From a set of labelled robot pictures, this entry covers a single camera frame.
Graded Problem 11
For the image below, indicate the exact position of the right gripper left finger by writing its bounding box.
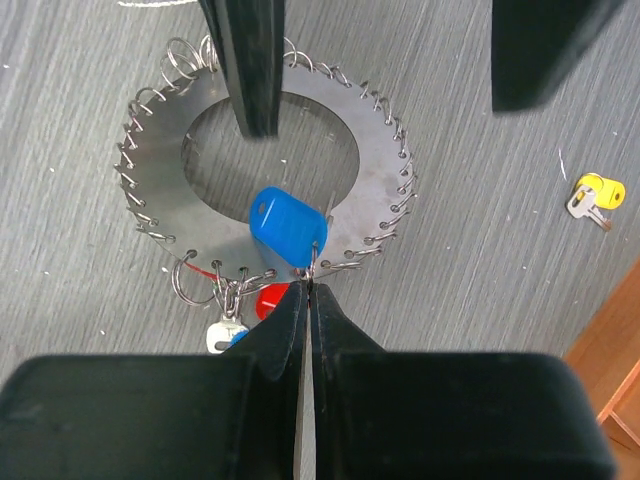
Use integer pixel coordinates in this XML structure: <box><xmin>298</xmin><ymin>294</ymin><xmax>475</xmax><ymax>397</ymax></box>
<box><xmin>1</xmin><ymin>282</ymin><xmax>303</xmax><ymax>479</ymax></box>

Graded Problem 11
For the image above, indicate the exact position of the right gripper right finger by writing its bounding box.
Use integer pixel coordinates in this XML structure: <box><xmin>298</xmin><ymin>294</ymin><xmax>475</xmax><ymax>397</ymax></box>
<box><xmin>312</xmin><ymin>284</ymin><xmax>617</xmax><ymax>479</ymax></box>

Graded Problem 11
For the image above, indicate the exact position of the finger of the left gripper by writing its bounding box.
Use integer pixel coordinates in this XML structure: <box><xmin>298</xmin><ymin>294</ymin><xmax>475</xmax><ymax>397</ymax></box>
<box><xmin>491</xmin><ymin>0</ymin><xmax>624</xmax><ymax>112</ymax></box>
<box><xmin>199</xmin><ymin>0</ymin><xmax>285</xmax><ymax>138</ymax></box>

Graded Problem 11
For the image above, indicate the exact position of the red tag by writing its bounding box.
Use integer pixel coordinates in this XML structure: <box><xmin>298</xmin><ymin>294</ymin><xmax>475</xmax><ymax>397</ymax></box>
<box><xmin>255</xmin><ymin>283</ymin><xmax>289</xmax><ymax>320</ymax></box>

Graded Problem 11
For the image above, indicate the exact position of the metal disc keyring holder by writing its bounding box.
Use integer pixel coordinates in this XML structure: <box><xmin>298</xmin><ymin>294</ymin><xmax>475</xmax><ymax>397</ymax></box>
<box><xmin>114</xmin><ymin>37</ymin><xmax>418</xmax><ymax>290</ymax></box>

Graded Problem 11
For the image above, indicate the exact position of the blue tag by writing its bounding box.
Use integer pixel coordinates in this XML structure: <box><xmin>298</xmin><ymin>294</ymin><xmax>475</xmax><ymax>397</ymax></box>
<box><xmin>249</xmin><ymin>186</ymin><xmax>328</xmax><ymax>268</ymax></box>

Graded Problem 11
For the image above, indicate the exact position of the blue tagged key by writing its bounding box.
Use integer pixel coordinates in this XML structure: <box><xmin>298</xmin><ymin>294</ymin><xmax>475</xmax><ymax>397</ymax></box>
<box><xmin>206</xmin><ymin>320</ymin><xmax>249</xmax><ymax>354</ymax></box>

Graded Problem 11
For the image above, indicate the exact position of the yellow tagged key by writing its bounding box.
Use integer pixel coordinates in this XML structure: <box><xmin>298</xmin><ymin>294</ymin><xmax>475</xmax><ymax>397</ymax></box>
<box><xmin>566</xmin><ymin>172</ymin><xmax>626</xmax><ymax>232</ymax></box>

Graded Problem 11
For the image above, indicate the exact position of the wooden compartment tray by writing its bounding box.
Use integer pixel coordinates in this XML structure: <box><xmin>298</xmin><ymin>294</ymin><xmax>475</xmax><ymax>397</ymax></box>
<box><xmin>566</xmin><ymin>265</ymin><xmax>639</xmax><ymax>453</ymax></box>

